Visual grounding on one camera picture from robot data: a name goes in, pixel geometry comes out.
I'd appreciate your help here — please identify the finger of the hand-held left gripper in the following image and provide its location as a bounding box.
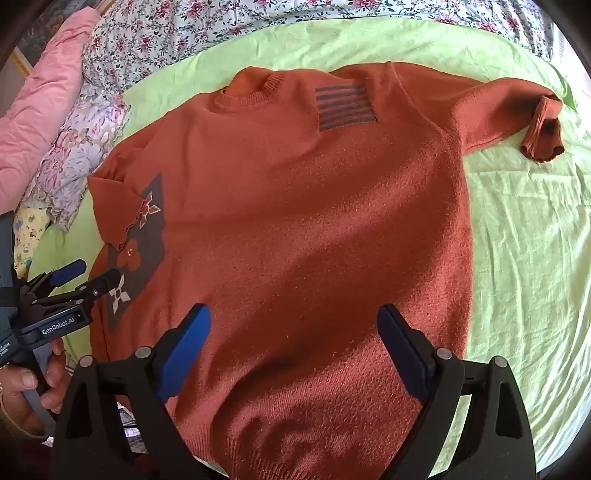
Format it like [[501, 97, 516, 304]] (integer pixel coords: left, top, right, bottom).
[[34, 269, 122, 317], [25, 259, 88, 297]]

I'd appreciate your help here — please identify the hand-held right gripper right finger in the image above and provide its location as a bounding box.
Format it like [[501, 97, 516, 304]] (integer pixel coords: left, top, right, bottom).
[[376, 304, 539, 480]]

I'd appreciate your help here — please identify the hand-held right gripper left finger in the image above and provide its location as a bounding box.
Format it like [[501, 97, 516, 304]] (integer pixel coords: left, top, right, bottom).
[[50, 304, 213, 480]]

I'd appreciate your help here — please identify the orange knit sweater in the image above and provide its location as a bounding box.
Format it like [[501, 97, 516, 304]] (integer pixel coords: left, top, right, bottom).
[[87, 61, 567, 480]]

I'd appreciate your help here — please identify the person's left hand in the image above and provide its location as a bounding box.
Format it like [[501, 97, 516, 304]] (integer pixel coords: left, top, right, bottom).
[[0, 339, 71, 439]]

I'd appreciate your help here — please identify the yellow printed cloth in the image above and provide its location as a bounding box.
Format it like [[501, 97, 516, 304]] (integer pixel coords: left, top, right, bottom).
[[13, 207, 51, 278]]

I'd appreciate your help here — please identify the plaid cloth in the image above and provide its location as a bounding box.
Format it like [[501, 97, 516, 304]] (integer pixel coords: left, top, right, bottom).
[[115, 401, 149, 462]]

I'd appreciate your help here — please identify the pale lilac floral cloth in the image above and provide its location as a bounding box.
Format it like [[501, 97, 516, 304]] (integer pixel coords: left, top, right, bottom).
[[23, 83, 133, 234]]

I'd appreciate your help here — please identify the light green bed sheet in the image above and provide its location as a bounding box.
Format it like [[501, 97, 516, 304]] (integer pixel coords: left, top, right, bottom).
[[28, 18, 591, 474]]

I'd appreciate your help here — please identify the pink padded blanket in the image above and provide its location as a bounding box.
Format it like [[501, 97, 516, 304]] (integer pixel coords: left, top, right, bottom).
[[0, 7, 103, 186]]

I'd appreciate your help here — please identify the framed landscape picture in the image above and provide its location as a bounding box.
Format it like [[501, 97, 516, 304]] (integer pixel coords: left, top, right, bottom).
[[11, 0, 116, 75]]

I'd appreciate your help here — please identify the white red-flowered quilt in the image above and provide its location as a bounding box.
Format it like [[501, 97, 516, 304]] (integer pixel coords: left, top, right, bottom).
[[81, 0, 555, 95]]

